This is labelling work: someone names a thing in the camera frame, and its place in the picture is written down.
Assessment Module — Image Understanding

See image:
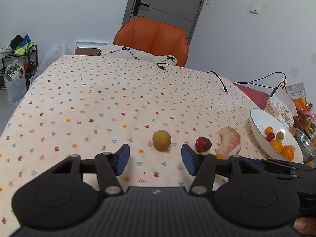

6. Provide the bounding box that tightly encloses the bag of nougat snacks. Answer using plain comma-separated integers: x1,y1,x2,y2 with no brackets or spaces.
265,88,298,129

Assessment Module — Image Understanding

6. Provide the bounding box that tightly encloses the small kumquat in plate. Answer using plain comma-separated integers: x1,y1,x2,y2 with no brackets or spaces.
265,126,274,135

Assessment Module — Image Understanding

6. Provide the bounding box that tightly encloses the white plastic bag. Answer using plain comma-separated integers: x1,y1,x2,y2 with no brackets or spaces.
4,64,27,105

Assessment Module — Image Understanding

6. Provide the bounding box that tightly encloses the floral dotted tablecloth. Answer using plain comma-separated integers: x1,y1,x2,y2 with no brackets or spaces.
1,56,263,236

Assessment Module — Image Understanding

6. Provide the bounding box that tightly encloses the red jujube on cloth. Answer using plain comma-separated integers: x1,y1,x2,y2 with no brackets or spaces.
195,137,212,153

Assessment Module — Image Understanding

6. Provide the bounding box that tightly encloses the white blue-rimmed plate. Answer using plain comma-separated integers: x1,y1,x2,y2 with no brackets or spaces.
250,109,303,163

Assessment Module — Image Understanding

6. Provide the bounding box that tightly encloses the red table mat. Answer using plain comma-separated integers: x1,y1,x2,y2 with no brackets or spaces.
235,83,269,110

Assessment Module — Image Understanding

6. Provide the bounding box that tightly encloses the red jujube in plate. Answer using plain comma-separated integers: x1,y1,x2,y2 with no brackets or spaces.
266,133,275,142

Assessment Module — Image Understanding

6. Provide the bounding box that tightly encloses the clear plastic bag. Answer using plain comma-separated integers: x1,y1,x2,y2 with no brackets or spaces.
30,43,71,85

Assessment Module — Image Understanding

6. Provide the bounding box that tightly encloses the black power cable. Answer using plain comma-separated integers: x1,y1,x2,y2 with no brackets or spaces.
235,72,287,98

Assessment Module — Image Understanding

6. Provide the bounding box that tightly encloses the grey door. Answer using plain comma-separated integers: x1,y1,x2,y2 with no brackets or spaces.
122,0,204,42

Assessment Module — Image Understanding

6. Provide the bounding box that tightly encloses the orange leather chair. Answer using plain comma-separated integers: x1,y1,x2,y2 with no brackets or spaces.
113,18,189,67

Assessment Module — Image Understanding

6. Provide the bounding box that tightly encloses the black door handle lock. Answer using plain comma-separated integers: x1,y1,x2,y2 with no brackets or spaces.
132,0,150,16

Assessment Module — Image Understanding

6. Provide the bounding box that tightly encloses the brown longan fruit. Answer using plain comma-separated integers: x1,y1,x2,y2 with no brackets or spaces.
152,130,171,151

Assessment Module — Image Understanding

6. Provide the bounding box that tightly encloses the yellow tin can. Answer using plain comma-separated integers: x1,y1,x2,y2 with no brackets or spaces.
303,118,316,140

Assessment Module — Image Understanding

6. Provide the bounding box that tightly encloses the longan in plate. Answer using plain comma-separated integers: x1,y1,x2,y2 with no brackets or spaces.
276,131,284,141

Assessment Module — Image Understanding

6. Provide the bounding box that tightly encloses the white framed board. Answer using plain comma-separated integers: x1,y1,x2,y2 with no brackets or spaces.
73,41,108,56

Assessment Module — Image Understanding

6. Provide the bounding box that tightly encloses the orange snack bag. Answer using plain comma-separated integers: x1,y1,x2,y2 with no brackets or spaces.
286,82,315,119

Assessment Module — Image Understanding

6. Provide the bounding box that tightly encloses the black metal shelf rack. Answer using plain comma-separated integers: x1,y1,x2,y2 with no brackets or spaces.
1,44,39,90

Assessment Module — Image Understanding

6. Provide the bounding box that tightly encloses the stainless steel bowl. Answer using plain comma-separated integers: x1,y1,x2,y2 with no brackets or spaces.
295,128,315,163

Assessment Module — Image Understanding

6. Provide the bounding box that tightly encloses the white wall switch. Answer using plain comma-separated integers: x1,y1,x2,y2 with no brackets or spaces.
249,3,261,15

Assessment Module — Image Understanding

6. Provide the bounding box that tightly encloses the peeled pomelo segment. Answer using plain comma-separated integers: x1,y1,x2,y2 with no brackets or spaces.
281,145,295,161
216,127,241,158

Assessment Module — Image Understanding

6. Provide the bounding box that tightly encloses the person's right hand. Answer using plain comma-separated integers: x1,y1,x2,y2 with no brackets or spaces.
293,218,316,235

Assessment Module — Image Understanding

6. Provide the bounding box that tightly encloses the large orange mandarin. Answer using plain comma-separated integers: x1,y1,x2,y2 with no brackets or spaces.
269,139,283,153

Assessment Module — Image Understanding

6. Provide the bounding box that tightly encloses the long black usb cable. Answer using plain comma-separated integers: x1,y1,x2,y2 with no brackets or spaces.
207,71,228,94

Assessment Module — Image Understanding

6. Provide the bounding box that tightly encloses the white fluffy cushion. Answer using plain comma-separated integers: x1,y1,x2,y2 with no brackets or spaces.
98,44,177,65

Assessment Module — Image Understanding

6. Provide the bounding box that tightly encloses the small orange kumquat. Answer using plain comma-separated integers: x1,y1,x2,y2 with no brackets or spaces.
215,154,225,159

